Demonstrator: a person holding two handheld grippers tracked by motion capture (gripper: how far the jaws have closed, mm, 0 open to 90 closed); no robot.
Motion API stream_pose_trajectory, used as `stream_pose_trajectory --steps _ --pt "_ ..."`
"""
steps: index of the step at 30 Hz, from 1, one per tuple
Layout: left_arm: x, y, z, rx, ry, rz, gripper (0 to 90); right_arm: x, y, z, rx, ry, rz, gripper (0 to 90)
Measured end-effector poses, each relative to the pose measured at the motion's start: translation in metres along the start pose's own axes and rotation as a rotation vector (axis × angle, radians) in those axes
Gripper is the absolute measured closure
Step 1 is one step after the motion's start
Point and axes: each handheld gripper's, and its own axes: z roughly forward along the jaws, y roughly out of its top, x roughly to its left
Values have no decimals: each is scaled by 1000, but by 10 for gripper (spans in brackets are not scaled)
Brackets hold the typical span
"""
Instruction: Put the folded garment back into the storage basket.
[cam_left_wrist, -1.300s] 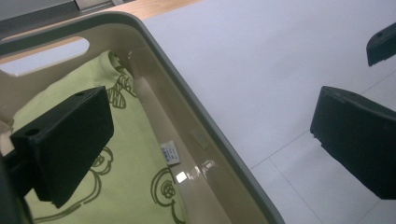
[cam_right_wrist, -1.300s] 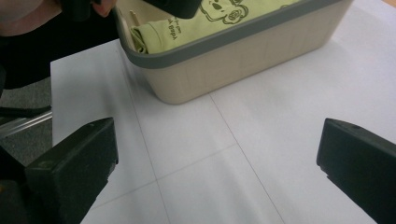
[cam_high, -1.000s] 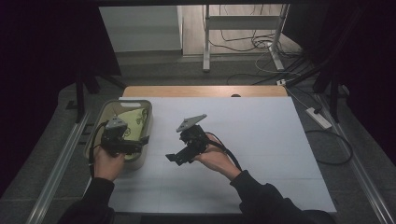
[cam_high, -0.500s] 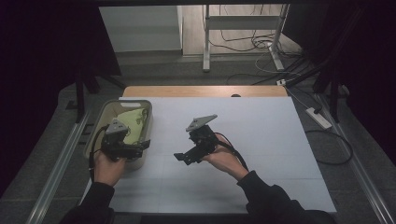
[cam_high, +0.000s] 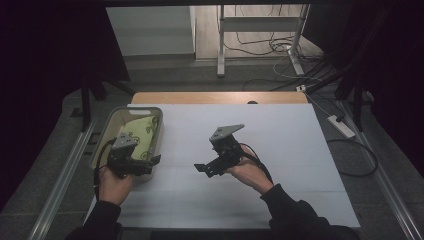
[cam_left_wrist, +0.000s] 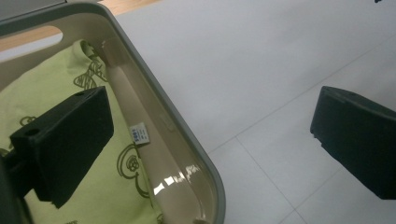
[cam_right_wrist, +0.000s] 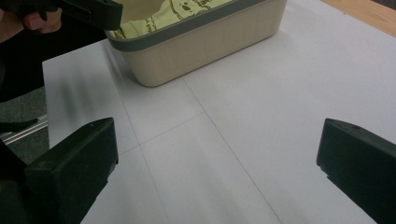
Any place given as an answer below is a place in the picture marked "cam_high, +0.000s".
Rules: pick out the black stand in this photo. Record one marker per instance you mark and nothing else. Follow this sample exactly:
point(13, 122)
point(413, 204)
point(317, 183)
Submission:
point(357, 100)
point(86, 100)

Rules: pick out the white power strip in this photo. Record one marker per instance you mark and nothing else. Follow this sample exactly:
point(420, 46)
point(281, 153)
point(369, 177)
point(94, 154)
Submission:
point(341, 126)

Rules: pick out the white table board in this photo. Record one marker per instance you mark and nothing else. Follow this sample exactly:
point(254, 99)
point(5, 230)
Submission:
point(293, 160)

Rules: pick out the white cabinet panel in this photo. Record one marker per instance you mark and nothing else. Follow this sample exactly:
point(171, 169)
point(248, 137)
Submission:
point(150, 30)

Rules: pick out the white metal desk frame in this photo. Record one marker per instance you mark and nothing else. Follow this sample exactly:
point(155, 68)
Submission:
point(220, 40)

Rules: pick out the person's left hand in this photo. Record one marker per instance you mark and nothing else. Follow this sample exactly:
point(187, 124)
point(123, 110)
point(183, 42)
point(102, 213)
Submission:
point(113, 186)

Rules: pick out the green printed pants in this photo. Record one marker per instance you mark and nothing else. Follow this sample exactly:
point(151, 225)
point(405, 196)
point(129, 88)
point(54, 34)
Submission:
point(141, 136)

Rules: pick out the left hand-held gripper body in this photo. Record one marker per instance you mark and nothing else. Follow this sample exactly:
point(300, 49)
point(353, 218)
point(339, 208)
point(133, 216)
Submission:
point(122, 153)

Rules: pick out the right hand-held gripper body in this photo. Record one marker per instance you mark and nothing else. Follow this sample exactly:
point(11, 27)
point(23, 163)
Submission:
point(226, 143)

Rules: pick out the beige plastic basket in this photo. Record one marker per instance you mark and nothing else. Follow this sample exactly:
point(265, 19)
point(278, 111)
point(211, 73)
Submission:
point(113, 123)

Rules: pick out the aluminium rail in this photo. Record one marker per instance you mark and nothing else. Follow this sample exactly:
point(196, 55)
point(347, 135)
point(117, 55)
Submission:
point(63, 180)
point(390, 186)

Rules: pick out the white plug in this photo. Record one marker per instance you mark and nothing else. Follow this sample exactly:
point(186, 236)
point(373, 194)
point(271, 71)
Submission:
point(301, 88)

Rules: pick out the person's right hand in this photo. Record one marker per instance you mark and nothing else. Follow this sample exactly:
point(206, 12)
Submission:
point(251, 173)

